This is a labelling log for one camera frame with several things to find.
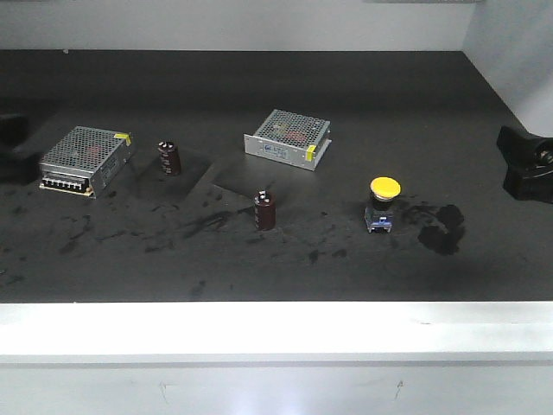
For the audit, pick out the large metal mesh power supply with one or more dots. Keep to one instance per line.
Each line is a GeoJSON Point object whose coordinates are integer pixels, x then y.
{"type": "Point", "coordinates": [85, 161]}

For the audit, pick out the rear dark brown capacitor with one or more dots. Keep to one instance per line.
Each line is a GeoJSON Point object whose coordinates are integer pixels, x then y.
{"type": "Point", "coordinates": [169, 157]}

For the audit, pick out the front dark brown capacitor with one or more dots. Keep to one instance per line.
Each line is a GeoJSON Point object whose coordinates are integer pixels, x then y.
{"type": "Point", "coordinates": [264, 210]}

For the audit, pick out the yellow mushroom push button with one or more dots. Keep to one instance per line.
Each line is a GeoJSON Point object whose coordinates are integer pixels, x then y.
{"type": "Point", "coordinates": [379, 209]}

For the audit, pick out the small metal mesh power supply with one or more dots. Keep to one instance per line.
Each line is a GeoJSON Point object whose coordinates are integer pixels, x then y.
{"type": "Point", "coordinates": [290, 138]}

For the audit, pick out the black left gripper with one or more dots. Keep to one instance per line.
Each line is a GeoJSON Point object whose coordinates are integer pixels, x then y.
{"type": "Point", "coordinates": [17, 168]}

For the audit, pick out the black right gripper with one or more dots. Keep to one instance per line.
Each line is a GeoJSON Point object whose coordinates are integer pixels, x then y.
{"type": "Point", "coordinates": [528, 159]}

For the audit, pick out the dark brown capacitor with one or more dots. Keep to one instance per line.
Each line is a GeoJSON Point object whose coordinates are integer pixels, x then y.
{"type": "Point", "coordinates": [169, 157]}
{"type": "Point", "coordinates": [264, 210]}

